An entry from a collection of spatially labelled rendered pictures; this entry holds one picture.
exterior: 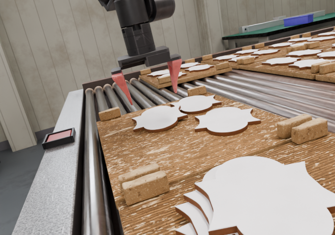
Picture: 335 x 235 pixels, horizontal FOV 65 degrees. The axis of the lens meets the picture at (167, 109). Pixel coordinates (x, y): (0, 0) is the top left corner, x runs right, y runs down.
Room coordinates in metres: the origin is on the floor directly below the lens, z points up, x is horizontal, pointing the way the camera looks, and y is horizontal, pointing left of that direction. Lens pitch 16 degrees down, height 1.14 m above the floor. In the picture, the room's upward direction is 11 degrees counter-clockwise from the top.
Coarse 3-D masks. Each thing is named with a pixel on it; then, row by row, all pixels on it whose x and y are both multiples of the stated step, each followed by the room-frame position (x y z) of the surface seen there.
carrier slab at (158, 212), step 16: (288, 144) 0.36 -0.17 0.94; (304, 144) 0.35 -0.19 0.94; (320, 144) 0.35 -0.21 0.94; (288, 160) 0.32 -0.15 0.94; (304, 160) 0.31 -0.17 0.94; (320, 160) 0.31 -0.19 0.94; (320, 176) 0.27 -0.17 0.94; (176, 192) 0.30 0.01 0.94; (128, 208) 0.28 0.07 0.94; (144, 208) 0.28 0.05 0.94; (160, 208) 0.27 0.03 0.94; (128, 224) 0.25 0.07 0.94; (144, 224) 0.25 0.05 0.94; (160, 224) 0.24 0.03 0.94; (176, 224) 0.24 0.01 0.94
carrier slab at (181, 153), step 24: (216, 96) 0.72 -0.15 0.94; (120, 120) 0.66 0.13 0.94; (192, 120) 0.56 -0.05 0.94; (264, 120) 0.48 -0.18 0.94; (120, 144) 0.50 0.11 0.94; (144, 144) 0.47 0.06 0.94; (168, 144) 0.45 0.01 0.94; (192, 144) 0.43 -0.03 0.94; (216, 144) 0.41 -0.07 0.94; (240, 144) 0.40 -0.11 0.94; (264, 144) 0.38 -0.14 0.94; (120, 168) 0.39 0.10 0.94; (168, 168) 0.36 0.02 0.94; (192, 168) 0.35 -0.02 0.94; (120, 192) 0.32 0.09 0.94
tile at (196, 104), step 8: (192, 96) 0.74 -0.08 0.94; (200, 96) 0.72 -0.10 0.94; (208, 96) 0.71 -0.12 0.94; (176, 104) 0.69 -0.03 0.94; (184, 104) 0.67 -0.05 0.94; (192, 104) 0.66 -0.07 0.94; (200, 104) 0.64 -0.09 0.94; (208, 104) 0.63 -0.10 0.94; (216, 104) 0.63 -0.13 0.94; (184, 112) 0.62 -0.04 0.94; (192, 112) 0.60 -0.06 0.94; (200, 112) 0.60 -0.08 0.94
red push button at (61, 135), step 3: (60, 132) 0.69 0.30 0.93; (63, 132) 0.68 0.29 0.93; (66, 132) 0.67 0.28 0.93; (69, 132) 0.67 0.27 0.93; (51, 135) 0.67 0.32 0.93; (54, 135) 0.67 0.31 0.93; (57, 135) 0.66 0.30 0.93; (60, 135) 0.66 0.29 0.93; (63, 135) 0.65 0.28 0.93; (66, 135) 0.65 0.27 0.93; (69, 135) 0.64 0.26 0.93; (48, 138) 0.65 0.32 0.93; (51, 138) 0.65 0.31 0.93; (54, 138) 0.64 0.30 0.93; (57, 138) 0.64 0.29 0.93
